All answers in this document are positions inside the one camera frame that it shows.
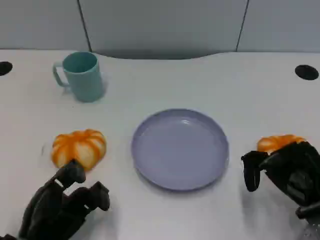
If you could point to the orange white toy bread roll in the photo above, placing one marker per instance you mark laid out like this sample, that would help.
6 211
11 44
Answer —
275 142
80 147

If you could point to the pale green mug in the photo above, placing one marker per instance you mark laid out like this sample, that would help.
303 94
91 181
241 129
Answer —
85 80

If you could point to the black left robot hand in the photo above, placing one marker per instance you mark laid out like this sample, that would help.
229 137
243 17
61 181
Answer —
50 207

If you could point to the lilac plate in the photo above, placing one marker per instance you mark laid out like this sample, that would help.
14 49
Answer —
180 150

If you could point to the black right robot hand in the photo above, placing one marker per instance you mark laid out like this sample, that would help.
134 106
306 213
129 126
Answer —
295 172

